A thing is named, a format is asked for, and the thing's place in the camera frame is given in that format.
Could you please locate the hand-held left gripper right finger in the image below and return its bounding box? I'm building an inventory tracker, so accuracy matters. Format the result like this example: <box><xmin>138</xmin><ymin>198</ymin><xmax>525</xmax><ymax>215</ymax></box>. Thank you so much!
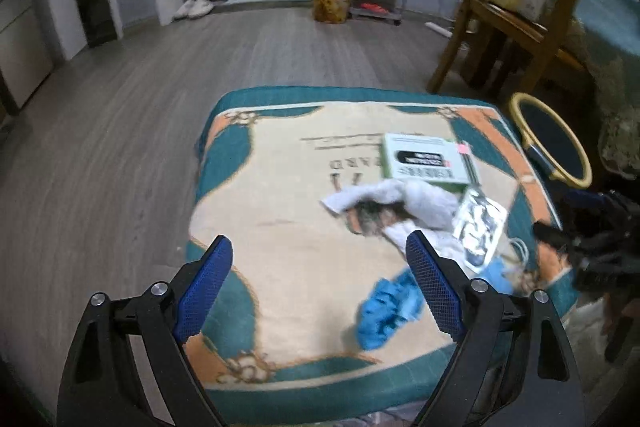
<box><xmin>405</xmin><ymin>229</ymin><xmax>586</xmax><ymax>427</ymax></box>

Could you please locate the teal embroidered tablecloth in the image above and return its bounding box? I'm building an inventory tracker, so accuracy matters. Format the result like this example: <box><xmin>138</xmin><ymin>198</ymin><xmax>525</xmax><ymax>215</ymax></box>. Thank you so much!
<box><xmin>565</xmin><ymin>0</ymin><xmax>640</xmax><ymax>178</ymax></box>

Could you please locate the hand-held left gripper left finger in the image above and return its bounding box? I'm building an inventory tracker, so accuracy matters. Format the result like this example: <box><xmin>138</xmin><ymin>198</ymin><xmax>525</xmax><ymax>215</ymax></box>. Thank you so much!
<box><xmin>57</xmin><ymin>234</ymin><xmax>236</xmax><ymax>427</ymax></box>

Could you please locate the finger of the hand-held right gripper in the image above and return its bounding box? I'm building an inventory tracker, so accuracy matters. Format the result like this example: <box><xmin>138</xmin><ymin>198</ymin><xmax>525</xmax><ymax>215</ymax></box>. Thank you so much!
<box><xmin>600</xmin><ymin>192</ymin><xmax>640</xmax><ymax>238</ymax></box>
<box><xmin>532</xmin><ymin>221</ymin><xmax>626</xmax><ymax>293</ymax></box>

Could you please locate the printed teal beige cushion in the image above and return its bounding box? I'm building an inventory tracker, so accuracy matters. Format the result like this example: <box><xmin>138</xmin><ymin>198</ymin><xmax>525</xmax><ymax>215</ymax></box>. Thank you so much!
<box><xmin>186</xmin><ymin>88</ymin><xmax>576</xmax><ymax>408</ymax></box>

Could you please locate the white green cardboard box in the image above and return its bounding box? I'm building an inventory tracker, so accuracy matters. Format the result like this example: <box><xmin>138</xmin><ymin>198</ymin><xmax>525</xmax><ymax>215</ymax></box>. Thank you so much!
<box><xmin>380</xmin><ymin>133</ymin><xmax>481</xmax><ymax>192</ymax></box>

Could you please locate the white cabinet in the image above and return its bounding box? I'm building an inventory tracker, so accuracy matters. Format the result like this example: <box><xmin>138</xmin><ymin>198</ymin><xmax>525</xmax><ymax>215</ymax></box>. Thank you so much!
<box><xmin>0</xmin><ymin>0</ymin><xmax>56</xmax><ymax>112</ymax></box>

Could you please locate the clear packet with print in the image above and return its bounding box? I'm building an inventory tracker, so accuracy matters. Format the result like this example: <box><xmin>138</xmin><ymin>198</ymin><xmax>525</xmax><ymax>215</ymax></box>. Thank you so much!
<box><xmin>452</xmin><ymin>188</ymin><xmax>508</xmax><ymax>268</ymax></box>

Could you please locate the yellow rimmed waste bin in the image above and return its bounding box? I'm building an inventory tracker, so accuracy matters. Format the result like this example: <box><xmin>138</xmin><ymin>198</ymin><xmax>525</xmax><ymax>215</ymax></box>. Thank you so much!
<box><xmin>509</xmin><ymin>92</ymin><xmax>593</xmax><ymax>188</ymax></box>

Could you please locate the blue disposable glove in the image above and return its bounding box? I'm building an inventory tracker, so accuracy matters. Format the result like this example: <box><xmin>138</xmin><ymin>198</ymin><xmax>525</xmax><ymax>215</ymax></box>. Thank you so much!
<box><xmin>356</xmin><ymin>269</ymin><xmax>431</xmax><ymax>352</ymax></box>

